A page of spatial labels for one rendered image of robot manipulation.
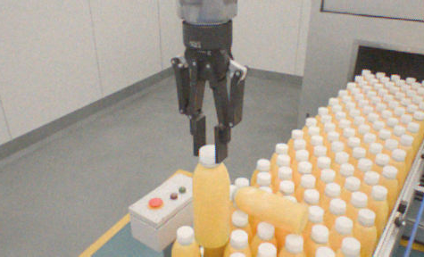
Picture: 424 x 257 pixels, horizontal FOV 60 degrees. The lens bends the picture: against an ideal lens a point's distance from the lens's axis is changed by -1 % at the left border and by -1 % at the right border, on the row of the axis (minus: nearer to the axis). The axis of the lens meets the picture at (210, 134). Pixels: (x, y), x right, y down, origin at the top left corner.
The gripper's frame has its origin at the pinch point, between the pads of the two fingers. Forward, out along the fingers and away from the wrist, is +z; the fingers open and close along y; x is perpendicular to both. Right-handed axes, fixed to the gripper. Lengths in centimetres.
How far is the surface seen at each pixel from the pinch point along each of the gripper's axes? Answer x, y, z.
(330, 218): 31.4, 15.6, 33.5
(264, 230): 14.1, 5.0, 29.4
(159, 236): 2.8, -17.9, 34.0
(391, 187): 56, 26, 35
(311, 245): 19.0, 15.1, 33.0
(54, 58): 153, -282, 66
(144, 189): 116, -143, 140
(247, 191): 17.9, -1.7, 23.1
